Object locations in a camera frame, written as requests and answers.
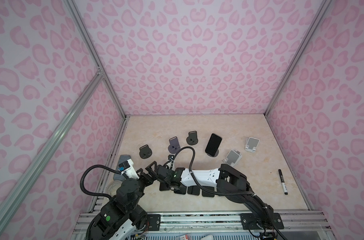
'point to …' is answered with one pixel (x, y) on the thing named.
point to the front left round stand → (145, 152)
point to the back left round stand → (174, 145)
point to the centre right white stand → (233, 158)
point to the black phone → (205, 193)
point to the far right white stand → (252, 144)
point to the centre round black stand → (192, 139)
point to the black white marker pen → (283, 182)
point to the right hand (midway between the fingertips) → (163, 175)
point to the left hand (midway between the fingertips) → (151, 164)
